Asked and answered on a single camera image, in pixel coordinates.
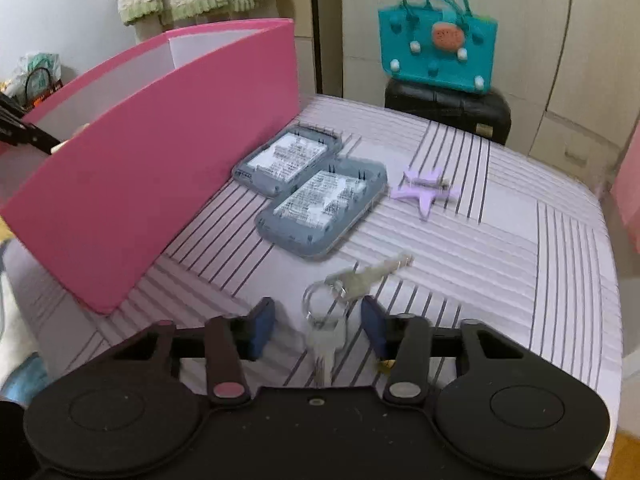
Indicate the white plastic bag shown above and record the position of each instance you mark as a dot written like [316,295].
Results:
[37,70]

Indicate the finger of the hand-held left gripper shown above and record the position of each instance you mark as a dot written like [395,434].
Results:
[30,132]

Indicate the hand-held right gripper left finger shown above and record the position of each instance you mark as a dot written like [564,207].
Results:
[260,327]

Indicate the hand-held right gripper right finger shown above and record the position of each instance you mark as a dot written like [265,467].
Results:
[373,327]

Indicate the purple star hair clip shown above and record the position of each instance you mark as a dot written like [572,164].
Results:
[422,192]

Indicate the pink cardboard box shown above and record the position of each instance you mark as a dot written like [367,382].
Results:
[175,150]

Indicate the grey pocket router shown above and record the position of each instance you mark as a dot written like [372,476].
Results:
[290,160]
[320,205]

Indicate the teal felt handbag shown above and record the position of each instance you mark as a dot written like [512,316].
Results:
[425,45]

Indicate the pink paper bag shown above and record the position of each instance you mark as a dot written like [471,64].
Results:
[627,195]

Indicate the black suitcase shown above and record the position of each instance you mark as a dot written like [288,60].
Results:
[450,112]

